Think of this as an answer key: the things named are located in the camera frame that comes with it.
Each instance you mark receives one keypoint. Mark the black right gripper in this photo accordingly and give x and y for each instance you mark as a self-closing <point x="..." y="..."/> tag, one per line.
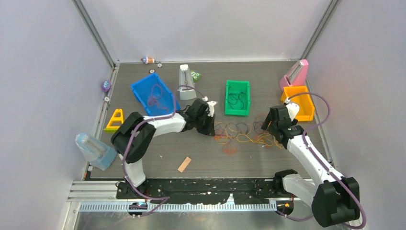
<point x="266" y="123"/>

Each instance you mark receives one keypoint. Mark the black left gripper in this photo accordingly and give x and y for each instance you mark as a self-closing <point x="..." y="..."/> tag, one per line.
<point x="208" y="130"/>

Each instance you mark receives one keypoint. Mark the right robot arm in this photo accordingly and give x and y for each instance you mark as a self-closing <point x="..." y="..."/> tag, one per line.
<point x="333" y="198"/>

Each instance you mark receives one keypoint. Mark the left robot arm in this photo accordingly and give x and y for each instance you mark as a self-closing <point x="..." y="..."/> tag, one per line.
<point x="133" y="137"/>

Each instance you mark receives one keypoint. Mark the green plastic bin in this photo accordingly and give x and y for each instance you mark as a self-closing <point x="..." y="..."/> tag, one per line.
<point x="237" y="98"/>

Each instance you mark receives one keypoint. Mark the white metronome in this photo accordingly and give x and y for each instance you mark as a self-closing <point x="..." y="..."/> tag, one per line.
<point x="186" y="83"/>

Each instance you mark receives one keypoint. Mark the orange plastic bin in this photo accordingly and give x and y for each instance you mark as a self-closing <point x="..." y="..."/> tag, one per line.
<point x="306" y="107"/>

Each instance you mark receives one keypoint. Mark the green monster toy block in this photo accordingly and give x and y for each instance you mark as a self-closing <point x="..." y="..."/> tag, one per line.
<point x="195" y="75"/>

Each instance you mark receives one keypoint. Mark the pink metronome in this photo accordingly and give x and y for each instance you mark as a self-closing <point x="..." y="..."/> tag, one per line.
<point x="296" y="75"/>

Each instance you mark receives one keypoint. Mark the flat wooden block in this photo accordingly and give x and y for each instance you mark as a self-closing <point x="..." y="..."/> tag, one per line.
<point x="184" y="164"/>

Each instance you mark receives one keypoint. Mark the blue plastic bin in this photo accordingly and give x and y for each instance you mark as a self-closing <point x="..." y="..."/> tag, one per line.
<point x="154" y="95"/>

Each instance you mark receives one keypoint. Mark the small clown figurine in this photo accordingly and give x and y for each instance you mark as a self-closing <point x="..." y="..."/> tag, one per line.
<point x="147" y="60"/>

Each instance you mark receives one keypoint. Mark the yellow triangle on green base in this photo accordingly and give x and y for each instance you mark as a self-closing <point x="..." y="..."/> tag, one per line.
<point x="116" y="120"/>

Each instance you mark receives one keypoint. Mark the purple round toy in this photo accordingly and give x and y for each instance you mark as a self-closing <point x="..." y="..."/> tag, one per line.
<point x="106" y="86"/>

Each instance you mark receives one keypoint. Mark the clear plastic bottle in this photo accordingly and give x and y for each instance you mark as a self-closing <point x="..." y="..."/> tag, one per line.
<point x="96" y="152"/>

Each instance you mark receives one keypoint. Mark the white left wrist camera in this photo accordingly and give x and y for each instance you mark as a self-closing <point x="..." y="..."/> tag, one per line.
<point x="211" y="105"/>

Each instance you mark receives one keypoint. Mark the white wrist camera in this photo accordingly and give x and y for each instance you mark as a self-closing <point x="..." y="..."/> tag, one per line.
<point x="211" y="105"/>
<point x="293" y="108"/>

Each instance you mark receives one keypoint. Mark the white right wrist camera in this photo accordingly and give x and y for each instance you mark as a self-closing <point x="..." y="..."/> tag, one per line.
<point x="293" y="108"/>

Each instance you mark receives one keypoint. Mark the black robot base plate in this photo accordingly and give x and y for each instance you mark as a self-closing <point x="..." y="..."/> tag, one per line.
<point x="207" y="191"/>

